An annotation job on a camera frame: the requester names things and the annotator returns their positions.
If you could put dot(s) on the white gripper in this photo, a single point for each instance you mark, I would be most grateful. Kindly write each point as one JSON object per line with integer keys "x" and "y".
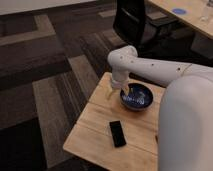
{"x": 118, "y": 82}

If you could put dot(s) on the dark blue ceramic bowl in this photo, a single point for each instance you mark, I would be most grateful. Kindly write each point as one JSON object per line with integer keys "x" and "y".
{"x": 139, "y": 97}

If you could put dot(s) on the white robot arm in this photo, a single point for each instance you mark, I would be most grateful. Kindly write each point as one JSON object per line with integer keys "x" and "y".
{"x": 185, "y": 123}

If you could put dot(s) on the black rectangular phone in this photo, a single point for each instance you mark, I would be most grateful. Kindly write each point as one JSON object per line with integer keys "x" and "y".
{"x": 117, "y": 134}

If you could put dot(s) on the small wooden side table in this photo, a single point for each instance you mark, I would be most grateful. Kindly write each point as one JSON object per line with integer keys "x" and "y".
{"x": 91, "y": 137}

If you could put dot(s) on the black office chair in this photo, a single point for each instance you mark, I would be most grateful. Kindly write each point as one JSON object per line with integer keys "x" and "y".
{"x": 139, "y": 27}

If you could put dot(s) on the blue round coaster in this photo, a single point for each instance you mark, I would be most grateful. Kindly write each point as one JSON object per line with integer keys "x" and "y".
{"x": 179, "y": 11}

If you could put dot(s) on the light wooden desk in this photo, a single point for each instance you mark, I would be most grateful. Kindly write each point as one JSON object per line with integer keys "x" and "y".
{"x": 192, "y": 18}

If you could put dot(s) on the clear glass on desk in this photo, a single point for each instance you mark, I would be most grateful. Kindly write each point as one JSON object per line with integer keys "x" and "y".
{"x": 207, "y": 11}

